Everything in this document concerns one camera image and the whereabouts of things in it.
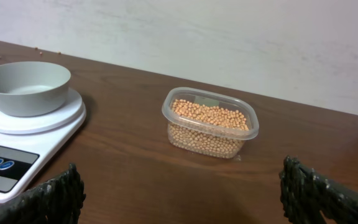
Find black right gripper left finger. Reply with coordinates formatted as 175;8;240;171
0;164;86;224

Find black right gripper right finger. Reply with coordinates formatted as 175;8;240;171
279;156;358;224

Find white digital kitchen scale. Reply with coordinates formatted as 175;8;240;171
0;89;86;203

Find grey plastic bowl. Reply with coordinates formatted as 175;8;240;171
0;61;71;117

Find soybeans in container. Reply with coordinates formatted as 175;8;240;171
167;99;250;159

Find clear plastic container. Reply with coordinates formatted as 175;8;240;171
162;87;260;159

